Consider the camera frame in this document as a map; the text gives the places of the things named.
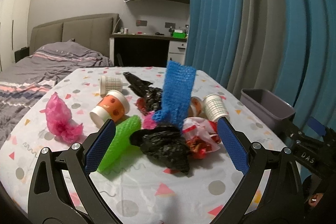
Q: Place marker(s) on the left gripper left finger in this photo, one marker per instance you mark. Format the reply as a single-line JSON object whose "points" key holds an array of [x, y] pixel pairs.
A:
{"points": [[49, 199]]}

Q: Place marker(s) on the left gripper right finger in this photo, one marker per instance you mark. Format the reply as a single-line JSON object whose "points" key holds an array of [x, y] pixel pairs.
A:
{"points": [[270, 190]]}

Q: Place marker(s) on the pink plastic bag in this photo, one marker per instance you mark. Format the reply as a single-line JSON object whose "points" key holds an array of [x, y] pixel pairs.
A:
{"points": [[59, 120], [148, 122]]}

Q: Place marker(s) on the green foam net sleeve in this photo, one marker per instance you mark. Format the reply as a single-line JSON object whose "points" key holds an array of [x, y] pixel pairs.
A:
{"points": [[120, 142]]}

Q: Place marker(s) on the red white plastic bag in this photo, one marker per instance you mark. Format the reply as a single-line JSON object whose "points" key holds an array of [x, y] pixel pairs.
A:
{"points": [[201, 136]]}

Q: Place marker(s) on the grid paper cup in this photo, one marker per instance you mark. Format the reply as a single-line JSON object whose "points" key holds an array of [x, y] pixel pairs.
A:
{"points": [[214, 107], [108, 83]]}

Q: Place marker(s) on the orange apple paper cup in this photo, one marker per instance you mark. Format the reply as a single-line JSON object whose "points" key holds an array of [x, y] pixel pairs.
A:
{"points": [[113, 106]]}

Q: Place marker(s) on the black plastic bag front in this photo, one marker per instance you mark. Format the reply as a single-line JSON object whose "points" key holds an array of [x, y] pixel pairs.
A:
{"points": [[165, 144]]}

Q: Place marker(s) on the black plastic bag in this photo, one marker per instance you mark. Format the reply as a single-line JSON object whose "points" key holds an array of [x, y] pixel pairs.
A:
{"points": [[165, 144], [150, 98]]}

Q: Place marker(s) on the blue foam net sleeve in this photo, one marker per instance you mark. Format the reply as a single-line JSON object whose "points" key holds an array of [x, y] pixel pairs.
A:
{"points": [[176, 94]]}

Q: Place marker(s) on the purple plastic trash bin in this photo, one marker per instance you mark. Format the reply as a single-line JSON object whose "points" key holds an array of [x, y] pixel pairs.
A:
{"points": [[268, 107]]}

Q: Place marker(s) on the patterned white tablecloth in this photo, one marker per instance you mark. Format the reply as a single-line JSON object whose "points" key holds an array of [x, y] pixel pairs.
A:
{"points": [[136, 188]]}

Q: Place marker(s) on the bed with grey bedding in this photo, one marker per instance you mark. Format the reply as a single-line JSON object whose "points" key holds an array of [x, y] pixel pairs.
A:
{"points": [[28, 80]]}

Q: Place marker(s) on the blue grey curtain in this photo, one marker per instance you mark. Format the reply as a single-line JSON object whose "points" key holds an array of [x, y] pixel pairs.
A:
{"points": [[284, 46]]}

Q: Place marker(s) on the dark desk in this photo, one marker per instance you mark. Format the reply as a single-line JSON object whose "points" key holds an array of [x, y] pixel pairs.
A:
{"points": [[131, 50]]}

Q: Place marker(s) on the white drawer cabinet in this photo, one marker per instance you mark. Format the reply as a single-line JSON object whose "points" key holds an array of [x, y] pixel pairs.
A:
{"points": [[177, 51]]}

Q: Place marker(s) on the grey upholstered headboard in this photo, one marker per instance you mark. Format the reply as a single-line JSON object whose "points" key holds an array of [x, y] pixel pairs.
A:
{"points": [[90, 31]]}

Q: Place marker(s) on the green box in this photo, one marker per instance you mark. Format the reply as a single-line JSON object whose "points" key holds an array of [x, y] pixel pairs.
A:
{"points": [[179, 34]]}

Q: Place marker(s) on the white wardrobe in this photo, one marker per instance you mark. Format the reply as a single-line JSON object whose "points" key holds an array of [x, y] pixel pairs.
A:
{"points": [[14, 20]]}

